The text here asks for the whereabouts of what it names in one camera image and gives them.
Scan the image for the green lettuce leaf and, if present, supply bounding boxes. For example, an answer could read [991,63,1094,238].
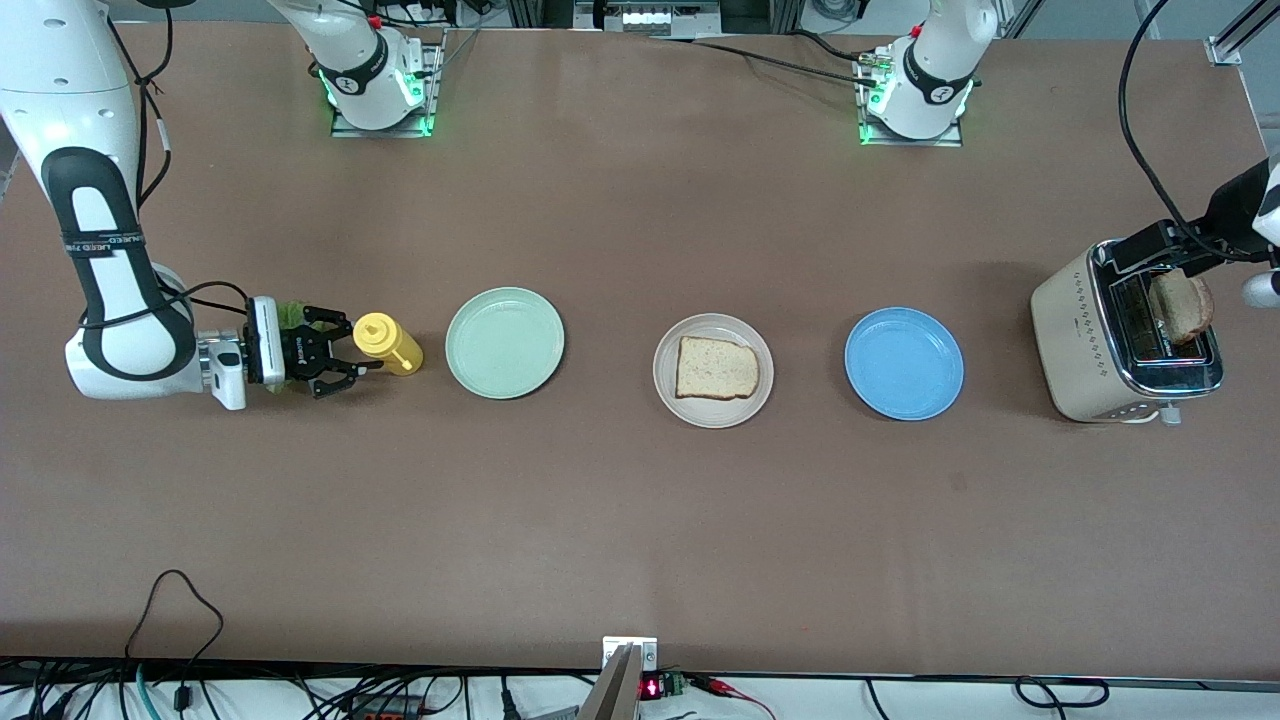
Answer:
[262,297,309,394]

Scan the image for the toasted bread slice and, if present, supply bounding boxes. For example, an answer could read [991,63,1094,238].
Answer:
[1148,270,1214,346]
[676,336,761,401]

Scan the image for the yellow squeeze bottle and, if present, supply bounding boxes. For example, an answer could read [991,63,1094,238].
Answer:
[352,312,423,376]

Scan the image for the mint green plate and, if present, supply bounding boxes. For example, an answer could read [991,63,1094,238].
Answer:
[445,287,566,400]

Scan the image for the blue plate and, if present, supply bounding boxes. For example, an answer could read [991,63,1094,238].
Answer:
[844,307,965,421]

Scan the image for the beige plate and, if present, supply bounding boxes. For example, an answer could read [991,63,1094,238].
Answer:
[653,313,775,429]

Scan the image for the beige chrome toaster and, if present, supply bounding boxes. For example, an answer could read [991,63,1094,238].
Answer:
[1031,237,1225,427]

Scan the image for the grey power unit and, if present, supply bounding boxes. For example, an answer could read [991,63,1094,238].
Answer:
[575,0,721,36]

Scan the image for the red alligator clip lead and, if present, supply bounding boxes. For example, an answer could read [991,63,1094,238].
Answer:
[690,675,776,720]

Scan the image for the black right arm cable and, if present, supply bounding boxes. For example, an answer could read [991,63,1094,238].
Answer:
[80,0,251,331]

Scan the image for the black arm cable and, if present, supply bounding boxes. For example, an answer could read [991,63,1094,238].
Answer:
[1118,0,1276,263]
[80,0,251,331]

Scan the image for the aluminium frame rail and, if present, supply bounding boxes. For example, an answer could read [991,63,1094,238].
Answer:
[1205,0,1280,68]

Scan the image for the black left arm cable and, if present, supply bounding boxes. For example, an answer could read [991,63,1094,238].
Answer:
[1118,0,1276,263]

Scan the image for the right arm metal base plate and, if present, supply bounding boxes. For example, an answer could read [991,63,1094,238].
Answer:
[330,28,447,139]

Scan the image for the thin black looped cable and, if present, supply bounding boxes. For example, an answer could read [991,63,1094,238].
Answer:
[125,570,224,713]

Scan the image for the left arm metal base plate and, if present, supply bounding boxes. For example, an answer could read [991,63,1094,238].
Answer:
[858,55,964,148]

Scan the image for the black cable on table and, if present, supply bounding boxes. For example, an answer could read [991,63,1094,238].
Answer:
[650,36,881,86]
[788,28,863,63]

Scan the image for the white metal bracket plate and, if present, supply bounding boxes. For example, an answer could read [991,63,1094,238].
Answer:
[603,637,659,673]

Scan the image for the grey metal mount bar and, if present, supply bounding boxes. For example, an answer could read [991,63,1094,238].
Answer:
[577,645,641,720]

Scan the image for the black coiled cable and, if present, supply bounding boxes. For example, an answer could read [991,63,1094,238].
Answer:
[1015,677,1111,709]

